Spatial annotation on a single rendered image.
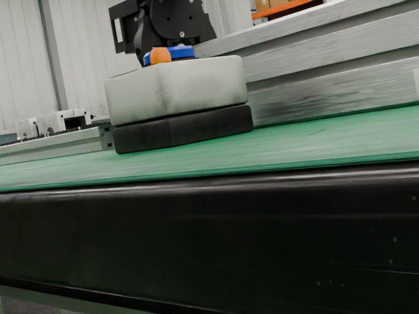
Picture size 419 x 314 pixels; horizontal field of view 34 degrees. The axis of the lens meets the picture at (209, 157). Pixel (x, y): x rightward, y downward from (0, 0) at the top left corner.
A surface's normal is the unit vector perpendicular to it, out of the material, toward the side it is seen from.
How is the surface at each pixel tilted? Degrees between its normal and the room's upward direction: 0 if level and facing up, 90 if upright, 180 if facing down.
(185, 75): 90
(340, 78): 90
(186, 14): 90
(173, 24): 90
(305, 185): 71
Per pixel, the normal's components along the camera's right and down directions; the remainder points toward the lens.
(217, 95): 0.62, -0.07
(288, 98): -0.77, 0.17
